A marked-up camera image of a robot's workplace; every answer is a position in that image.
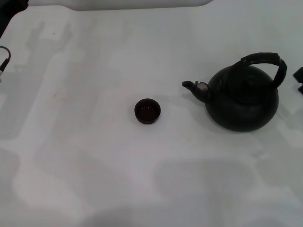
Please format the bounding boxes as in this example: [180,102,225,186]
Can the white rounded board edge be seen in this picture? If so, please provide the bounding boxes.
[26,0,214,12]

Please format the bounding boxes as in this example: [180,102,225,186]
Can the black round teapot with handle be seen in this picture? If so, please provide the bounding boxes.
[181,52,288,133]

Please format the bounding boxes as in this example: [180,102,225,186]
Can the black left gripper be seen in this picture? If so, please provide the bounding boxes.
[0,0,29,39]

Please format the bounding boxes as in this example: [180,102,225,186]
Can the small dark round teacup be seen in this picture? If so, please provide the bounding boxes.
[134,98,162,125]

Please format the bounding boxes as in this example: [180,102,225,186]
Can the thin black left wrist cable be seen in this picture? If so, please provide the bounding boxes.
[0,45,12,72]

